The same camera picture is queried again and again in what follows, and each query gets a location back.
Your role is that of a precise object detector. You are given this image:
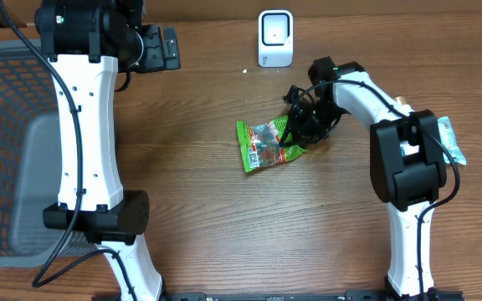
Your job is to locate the green gummy candy bag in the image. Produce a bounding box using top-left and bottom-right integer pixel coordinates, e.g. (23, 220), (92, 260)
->
(236, 115), (306, 172)

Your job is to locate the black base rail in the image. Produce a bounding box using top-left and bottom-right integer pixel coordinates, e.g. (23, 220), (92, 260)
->
(90, 290), (464, 301)

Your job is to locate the grey plastic mesh basket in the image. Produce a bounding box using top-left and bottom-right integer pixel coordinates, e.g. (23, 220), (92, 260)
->
(0, 39), (100, 271)

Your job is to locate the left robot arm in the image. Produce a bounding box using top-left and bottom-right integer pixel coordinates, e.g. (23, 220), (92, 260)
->
(34, 1), (178, 300)

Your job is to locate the white tube with gold cap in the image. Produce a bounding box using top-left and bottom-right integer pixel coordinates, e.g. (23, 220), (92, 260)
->
(394, 96), (408, 105)

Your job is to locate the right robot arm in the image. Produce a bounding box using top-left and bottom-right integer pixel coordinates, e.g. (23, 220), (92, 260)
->
(279, 57), (447, 300)

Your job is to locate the mint green wipes packet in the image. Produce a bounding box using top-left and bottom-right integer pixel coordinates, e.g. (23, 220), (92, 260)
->
(438, 116), (467, 166)

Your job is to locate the white barcode scanner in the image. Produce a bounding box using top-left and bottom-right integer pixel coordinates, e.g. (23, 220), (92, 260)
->
(258, 9), (294, 68)

